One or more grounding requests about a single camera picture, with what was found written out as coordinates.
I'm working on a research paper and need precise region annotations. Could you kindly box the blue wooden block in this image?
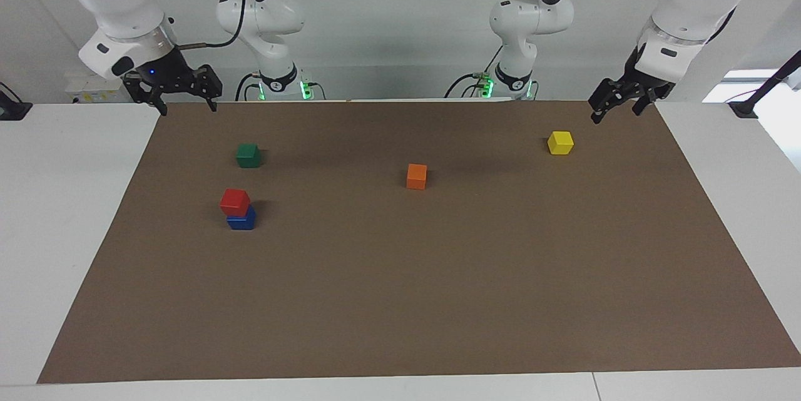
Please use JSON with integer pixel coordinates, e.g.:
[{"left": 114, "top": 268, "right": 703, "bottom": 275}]
[{"left": 227, "top": 204, "right": 257, "bottom": 231}]

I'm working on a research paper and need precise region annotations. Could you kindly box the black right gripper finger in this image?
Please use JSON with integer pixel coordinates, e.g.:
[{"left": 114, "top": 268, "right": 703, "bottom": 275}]
[
  {"left": 188, "top": 65, "right": 223, "bottom": 113},
  {"left": 122, "top": 73, "right": 168, "bottom": 116}
]

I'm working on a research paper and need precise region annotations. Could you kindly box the black table clamp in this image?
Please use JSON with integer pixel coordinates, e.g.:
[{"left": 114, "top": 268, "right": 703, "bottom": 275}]
[{"left": 0, "top": 82, "right": 32, "bottom": 121}]

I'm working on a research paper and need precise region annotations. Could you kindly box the white power strip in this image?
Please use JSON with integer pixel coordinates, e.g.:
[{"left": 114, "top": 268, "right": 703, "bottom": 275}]
[{"left": 66, "top": 74, "right": 135, "bottom": 104}]

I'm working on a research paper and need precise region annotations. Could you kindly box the black right base cable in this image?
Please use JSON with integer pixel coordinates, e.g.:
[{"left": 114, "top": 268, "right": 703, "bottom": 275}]
[{"left": 236, "top": 73, "right": 261, "bottom": 101}]

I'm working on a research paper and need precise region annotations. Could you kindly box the black left base cable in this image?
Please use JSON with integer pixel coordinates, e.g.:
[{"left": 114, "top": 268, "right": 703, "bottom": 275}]
[{"left": 446, "top": 44, "right": 503, "bottom": 99}]

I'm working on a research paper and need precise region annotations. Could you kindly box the yellow wooden block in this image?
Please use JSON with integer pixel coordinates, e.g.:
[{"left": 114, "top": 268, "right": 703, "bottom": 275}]
[{"left": 548, "top": 131, "right": 574, "bottom": 156}]

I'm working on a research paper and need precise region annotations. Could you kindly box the black base cable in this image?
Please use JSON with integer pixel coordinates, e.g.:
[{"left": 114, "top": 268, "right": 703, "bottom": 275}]
[
  {"left": 236, "top": 73, "right": 261, "bottom": 101},
  {"left": 446, "top": 44, "right": 503, "bottom": 99}
]

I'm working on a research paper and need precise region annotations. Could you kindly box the black clamp stand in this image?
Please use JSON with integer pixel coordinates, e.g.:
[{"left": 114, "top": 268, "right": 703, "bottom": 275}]
[{"left": 729, "top": 51, "right": 801, "bottom": 119}]

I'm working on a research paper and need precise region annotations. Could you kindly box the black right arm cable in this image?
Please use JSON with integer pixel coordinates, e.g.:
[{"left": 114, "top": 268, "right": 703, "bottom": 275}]
[{"left": 175, "top": 0, "right": 246, "bottom": 51}]

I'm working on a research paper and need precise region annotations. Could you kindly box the brown paper mat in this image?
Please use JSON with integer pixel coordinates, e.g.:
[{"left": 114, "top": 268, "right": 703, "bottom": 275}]
[{"left": 36, "top": 99, "right": 801, "bottom": 384}]

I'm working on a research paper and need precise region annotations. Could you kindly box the green wooden block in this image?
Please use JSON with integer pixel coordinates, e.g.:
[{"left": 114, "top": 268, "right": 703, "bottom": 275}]
[{"left": 236, "top": 143, "right": 262, "bottom": 169}]

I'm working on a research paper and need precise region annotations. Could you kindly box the red wooden block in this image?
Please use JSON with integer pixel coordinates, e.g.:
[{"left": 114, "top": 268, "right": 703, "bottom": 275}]
[{"left": 220, "top": 188, "right": 251, "bottom": 217}]

